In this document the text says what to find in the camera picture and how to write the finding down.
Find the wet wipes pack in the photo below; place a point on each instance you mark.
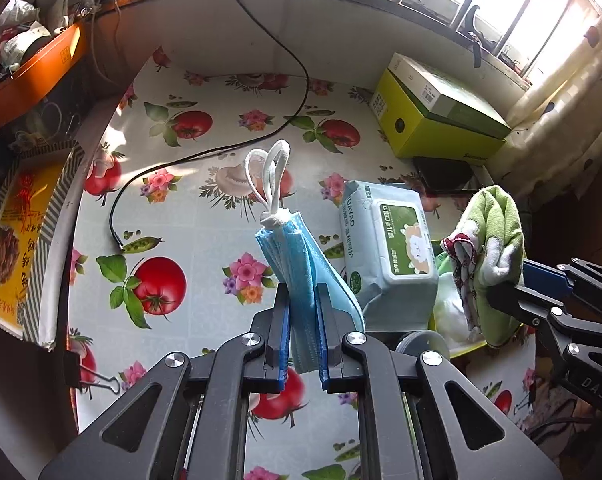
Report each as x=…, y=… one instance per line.
x=396, y=240

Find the fruit print tablecloth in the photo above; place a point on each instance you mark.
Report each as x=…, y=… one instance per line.
x=206, y=270

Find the blue face mask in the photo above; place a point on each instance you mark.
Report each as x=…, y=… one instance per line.
x=301, y=260

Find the black box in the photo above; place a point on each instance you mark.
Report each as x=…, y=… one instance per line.
x=443, y=175

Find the green white flat box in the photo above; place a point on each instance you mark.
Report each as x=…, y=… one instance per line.
x=461, y=105

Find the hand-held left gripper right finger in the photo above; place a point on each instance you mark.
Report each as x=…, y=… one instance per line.
x=323, y=340

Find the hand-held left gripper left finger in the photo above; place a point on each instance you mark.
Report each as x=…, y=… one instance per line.
x=281, y=335

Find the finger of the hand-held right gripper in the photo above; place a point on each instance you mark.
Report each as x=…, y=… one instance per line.
x=521, y=305
x=541, y=275

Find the black binder clip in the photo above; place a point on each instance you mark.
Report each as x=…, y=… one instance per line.
x=72, y=367

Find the white tray yellow-green rim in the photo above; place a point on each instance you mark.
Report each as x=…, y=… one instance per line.
x=468, y=350

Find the orange tray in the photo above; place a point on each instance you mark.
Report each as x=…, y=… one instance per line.
x=41, y=75

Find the beige curtain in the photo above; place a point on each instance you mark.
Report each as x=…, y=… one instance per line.
x=566, y=125

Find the green towel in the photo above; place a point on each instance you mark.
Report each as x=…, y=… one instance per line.
x=501, y=230

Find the red patterned cloth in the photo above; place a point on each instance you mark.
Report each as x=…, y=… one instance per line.
x=461, y=265

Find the yellow-green cardboard box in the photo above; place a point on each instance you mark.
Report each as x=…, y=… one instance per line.
x=431, y=135

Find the white plastic bag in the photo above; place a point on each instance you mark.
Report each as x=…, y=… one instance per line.
x=16, y=12

